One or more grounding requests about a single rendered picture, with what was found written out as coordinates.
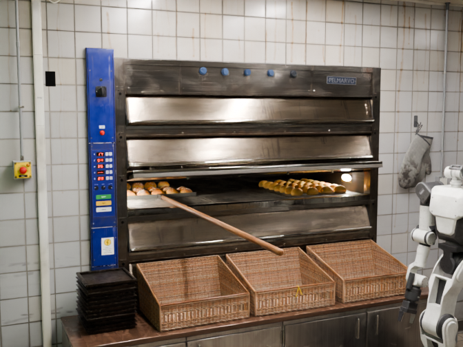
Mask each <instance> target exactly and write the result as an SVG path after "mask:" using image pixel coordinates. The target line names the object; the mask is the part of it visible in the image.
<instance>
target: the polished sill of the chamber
mask: <svg viewBox="0 0 463 347"><path fill-rule="evenodd" d="M361 200H370V195H369V194H353V195H343V196H323V197H311V198H291V199H280V200H259V201H249V202H228V203H217V204H197V205H186V206H189V207H191V208H193V209H195V210H197V211H200V212H206V211H224V210H234V209H253V208H264V207H283V206H293V205H303V204H322V203H332V202H351V201H361ZM177 213H189V212H188V211H186V210H184V209H181V208H179V207H177V206H175V207H154V208H144V209H128V210H127V216H128V217H138V216H148V215H167V214H177Z"/></svg>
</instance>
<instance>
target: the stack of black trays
mask: <svg viewBox="0 0 463 347"><path fill-rule="evenodd" d="M76 275H77V276H78V277H76V279H77V281H76V282H77V283H78V284H76V285H77V287H78V288H77V289H76V290H77V292H78V293H77V294H78V296H77V298H78V300H76V302H77V306H78V308H76V310H77V312H78V314H79V316H77V317H78V319H79V321H80V322H81V324H82V326H83V327H84V329H85V331H86V333H87V334H88V335H94V334H99V333H107V332H112V331H116V330H125V329H129V328H135V326H136V325H137V323H136V322H137V320H136V319H135V317H137V316H136V315H135V313H137V312H136V310H135V309H137V308H136V307H135V305H137V303H136V302H135V301H137V299H136V298H135V297H136V296H137V295H136V294H135V293H136V291H135V290H134V288H136V287H135V286H134V285H135V284H137V283H136V282H137V279H136V278H135V277H134V276H133V275H132V274H131V273H130V272H129V271H128V270H127V269H126V268H125V267H121V268H114V269H102V270H95V271H84V272H77V273H76Z"/></svg>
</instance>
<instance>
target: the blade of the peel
mask: <svg viewBox="0 0 463 347"><path fill-rule="evenodd" d="M164 195H165V196H167V197H168V198H175V197H186V196H196V192H190V193H166V194H164ZM152 198H157V194H154V195H141V196H128V197H127V200H140V199H152Z"/></svg>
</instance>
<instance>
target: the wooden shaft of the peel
mask: <svg viewBox="0 0 463 347"><path fill-rule="evenodd" d="M161 199H162V200H165V201H167V202H169V203H171V204H173V205H175V206H177V207H179V208H181V209H184V210H186V211H188V212H190V213H192V214H194V215H196V216H198V217H200V218H202V219H204V220H206V221H208V222H211V223H212V224H215V225H216V226H218V227H220V228H222V229H225V230H227V231H229V232H231V233H233V234H235V235H237V236H239V237H241V238H243V239H246V240H248V241H250V242H252V243H254V244H256V245H258V246H260V247H262V248H264V249H267V250H268V251H271V252H272V253H275V254H276V255H279V256H282V255H283V254H284V251H283V250H282V249H280V248H278V247H277V246H274V245H272V244H270V243H267V242H265V241H263V240H261V239H258V238H256V237H254V236H252V235H250V234H248V233H245V232H243V231H241V230H239V229H237V228H234V227H232V226H230V225H228V224H225V223H224V222H221V221H219V220H217V219H215V218H213V217H210V216H208V215H206V214H204V213H201V212H200V211H197V210H195V209H193V208H191V207H189V206H186V205H184V204H182V203H180V202H177V201H175V200H173V199H171V198H168V197H167V196H161Z"/></svg>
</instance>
